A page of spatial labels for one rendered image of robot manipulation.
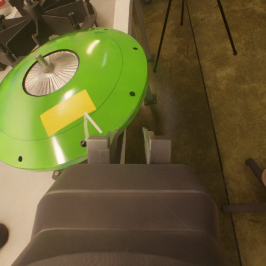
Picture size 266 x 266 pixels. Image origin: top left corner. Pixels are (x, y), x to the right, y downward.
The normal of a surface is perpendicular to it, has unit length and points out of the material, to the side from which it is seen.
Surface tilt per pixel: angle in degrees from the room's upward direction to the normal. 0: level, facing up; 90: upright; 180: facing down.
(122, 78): 23
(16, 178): 0
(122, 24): 0
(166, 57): 0
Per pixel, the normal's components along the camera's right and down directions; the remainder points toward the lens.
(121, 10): -0.25, -0.47
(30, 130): -0.27, -0.19
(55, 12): 0.14, 0.83
